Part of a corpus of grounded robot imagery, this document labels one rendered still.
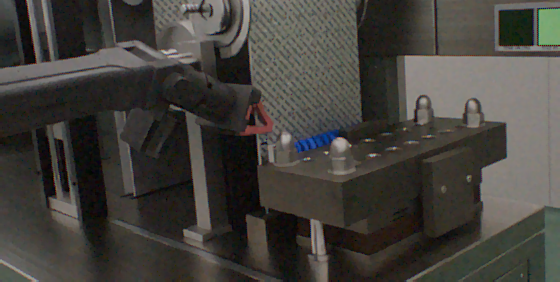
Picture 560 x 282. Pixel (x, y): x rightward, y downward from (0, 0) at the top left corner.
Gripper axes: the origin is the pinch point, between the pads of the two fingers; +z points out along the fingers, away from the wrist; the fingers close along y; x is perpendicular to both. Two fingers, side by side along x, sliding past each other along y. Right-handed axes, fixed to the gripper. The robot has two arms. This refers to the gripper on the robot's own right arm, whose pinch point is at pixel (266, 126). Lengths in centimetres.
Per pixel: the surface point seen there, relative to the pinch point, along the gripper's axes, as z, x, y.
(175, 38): -8.2, 10.8, -18.8
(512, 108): 254, 88, -103
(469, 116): 25.9, 12.1, 16.8
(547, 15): 19.4, 26.1, 28.8
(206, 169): -2.2, -8.6, -7.8
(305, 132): 8.0, 1.7, 0.3
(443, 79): 247, 100, -145
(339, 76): 11.8, 12.8, 0.3
